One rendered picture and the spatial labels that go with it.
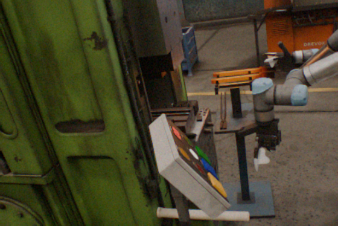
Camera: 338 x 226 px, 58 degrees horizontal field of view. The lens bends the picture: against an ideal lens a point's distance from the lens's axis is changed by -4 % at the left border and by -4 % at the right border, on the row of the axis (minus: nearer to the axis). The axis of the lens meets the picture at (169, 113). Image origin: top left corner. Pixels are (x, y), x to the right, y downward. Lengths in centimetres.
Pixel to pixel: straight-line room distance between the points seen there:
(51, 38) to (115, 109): 40
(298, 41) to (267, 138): 396
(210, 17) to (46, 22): 821
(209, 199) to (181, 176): 14
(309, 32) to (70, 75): 414
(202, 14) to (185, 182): 862
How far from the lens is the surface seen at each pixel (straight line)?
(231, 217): 155
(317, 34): 511
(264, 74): 208
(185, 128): 162
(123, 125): 134
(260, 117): 121
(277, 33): 510
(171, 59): 149
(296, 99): 115
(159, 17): 140
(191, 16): 958
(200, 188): 104
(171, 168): 97
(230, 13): 930
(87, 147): 149
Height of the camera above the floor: 171
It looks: 24 degrees down
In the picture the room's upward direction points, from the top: 12 degrees counter-clockwise
